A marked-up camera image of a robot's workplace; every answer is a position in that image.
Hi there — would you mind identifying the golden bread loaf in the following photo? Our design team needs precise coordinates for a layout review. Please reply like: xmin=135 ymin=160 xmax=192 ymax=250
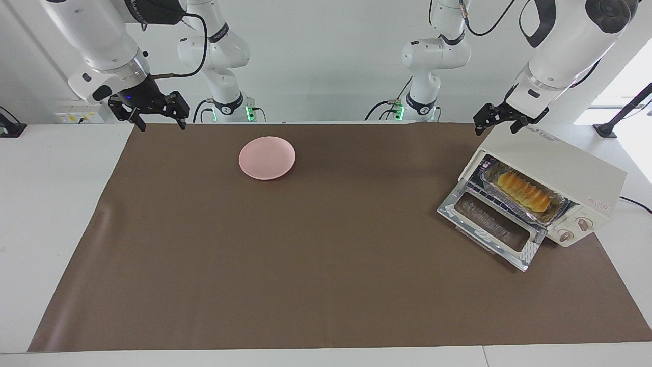
xmin=496 ymin=171 xmax=552 ymax=213

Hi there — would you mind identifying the aluminium foil tray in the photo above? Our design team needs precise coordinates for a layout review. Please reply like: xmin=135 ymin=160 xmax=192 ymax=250
xmin=480 ymin=158 xmax=570 ymax=225

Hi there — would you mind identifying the cream toaster oven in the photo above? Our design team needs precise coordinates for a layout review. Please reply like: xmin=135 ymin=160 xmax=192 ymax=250
xmin=437 ymin=124 xmax=628 ymax=272

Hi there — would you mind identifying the glass oven door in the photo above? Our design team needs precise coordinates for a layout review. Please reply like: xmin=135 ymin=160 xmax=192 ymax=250
xmin=437 ymin=179 xmax=547 ymax=272

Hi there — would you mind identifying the white power strip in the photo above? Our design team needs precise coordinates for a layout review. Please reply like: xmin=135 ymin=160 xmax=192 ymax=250
xmin=55 ymin=99 xmax=107 ymax=124

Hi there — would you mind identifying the black stand with pole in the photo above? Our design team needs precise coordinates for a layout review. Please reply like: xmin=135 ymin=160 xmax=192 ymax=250
xmin=593 ymin=83 xmax=652 ymax=138

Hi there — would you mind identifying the pink round plate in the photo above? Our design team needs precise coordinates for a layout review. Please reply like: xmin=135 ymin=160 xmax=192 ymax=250
xmin=238 ymin=136 xmax=296 ymax=181

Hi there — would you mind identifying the black table clamp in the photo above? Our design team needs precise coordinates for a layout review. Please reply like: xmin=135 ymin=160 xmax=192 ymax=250
xmin=0 ymin=106 xmax=27 ymax=138

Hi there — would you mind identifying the brown table mat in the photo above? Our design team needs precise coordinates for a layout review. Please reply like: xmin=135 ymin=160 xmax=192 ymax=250
xmin=28 ymin=122 xmax=652 ymax=352

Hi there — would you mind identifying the black right base cable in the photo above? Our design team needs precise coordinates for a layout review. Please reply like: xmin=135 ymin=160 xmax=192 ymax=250
xmin=193 ymin=99 xmax=214 ymax=123

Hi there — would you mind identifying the black base cable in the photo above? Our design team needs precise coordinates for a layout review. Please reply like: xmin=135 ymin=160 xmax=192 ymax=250
xmin=364 ymin=76 xmax=413 ymax=122
xmin=193 ymin=99 xmax=214 ymax=123

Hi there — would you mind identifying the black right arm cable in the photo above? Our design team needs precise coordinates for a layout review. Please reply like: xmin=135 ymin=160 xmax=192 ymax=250
xmin=150 ymin=13 xmax=209 ymax=80

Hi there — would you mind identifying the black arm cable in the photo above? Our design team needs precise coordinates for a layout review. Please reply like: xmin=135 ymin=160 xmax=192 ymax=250
xmin=458 ymin=0 xmax=516 ymax=37
xmin=150 ymin=13 xmax=209 ymax=80

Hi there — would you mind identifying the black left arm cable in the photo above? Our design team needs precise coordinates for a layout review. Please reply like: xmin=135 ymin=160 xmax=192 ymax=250
xmin=458 ymin=0 xmax=516 ymax=37

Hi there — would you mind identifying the black left base cable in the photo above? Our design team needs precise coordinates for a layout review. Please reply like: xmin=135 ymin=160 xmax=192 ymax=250
xmin=364 ymin=76 xmax=413 ymax=122

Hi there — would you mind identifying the black oven power cord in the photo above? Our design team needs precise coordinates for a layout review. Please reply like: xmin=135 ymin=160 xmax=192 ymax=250
xmin=619 ymin=196 xmax=652 ymax=214

